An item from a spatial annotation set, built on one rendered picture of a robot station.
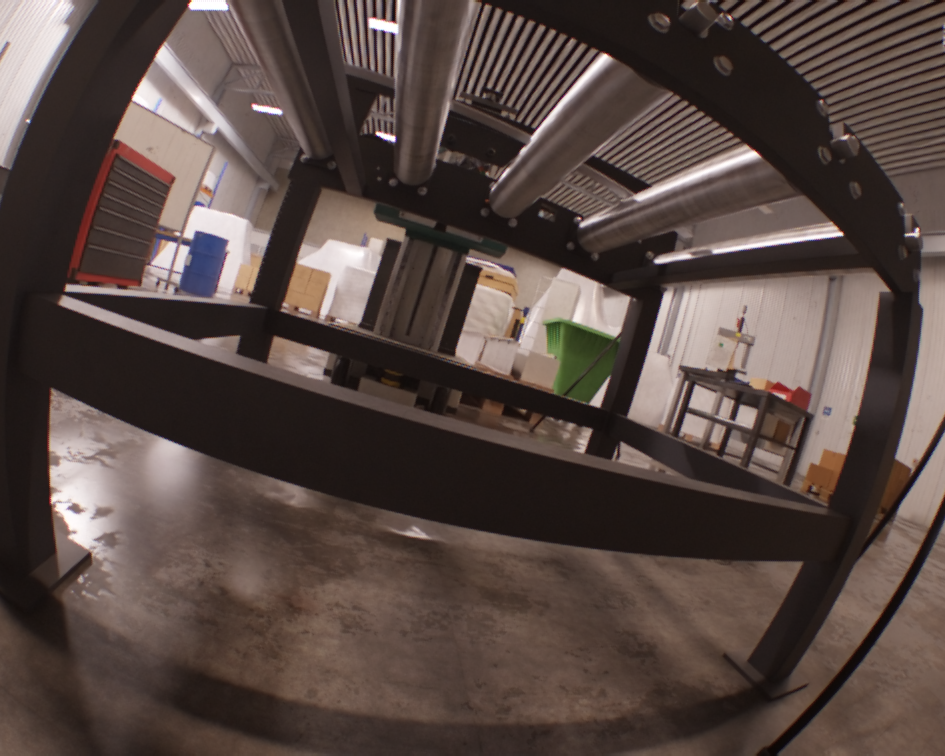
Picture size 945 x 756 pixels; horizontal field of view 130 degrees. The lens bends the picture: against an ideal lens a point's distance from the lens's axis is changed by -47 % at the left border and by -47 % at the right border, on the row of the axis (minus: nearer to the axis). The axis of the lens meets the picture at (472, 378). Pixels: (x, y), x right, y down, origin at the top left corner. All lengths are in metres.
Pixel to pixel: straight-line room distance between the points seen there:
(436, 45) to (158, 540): 0.83
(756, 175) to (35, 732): 1.12
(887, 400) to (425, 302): 1.97
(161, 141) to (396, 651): 5.49
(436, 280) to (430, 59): 1.63
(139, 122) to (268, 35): 4.72
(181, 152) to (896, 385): 5.99
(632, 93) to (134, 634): 0.90
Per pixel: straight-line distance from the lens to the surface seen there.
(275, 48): 0.83
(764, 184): 0.76
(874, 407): 0.83
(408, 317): 2.17
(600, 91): 0.65
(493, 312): 4.51
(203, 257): 6.34
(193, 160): 5.88
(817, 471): 6.33
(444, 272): 2.19
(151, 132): 5.55
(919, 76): 10.99
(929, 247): 11.45
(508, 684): 0.60
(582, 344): 3.68
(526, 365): 3.00
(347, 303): 9.36
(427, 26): 0.63
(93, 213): 2.61
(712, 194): 0.84
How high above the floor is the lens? 0.40
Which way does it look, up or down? 4 degrees down
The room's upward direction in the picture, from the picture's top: 18 degrees clockwise
